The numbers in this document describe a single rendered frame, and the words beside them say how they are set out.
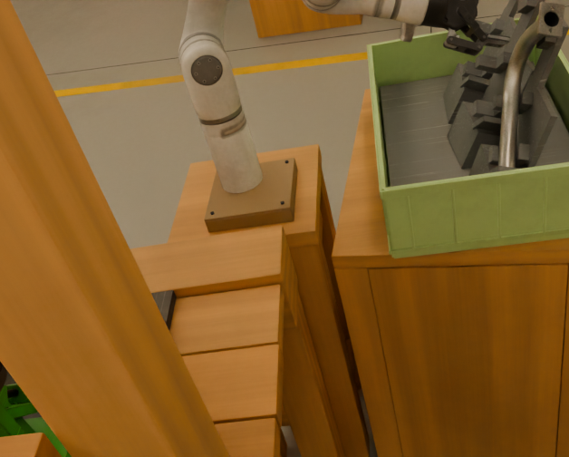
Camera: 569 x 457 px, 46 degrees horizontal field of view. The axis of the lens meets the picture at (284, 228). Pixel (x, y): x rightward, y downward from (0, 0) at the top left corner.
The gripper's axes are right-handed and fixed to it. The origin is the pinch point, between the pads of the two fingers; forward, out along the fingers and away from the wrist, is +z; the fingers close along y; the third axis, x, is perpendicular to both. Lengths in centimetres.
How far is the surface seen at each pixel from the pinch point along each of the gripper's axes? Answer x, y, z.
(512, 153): 10.4, -20.5, 7.0
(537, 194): 10.6, -27.2, 12.3
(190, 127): 248, 30, -78
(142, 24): 377, 130, -139
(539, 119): 7.8, -14.4, 10.2
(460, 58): 55, 13, 8
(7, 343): -56, -56, -53
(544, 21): -1.6, -1.0, 5.6
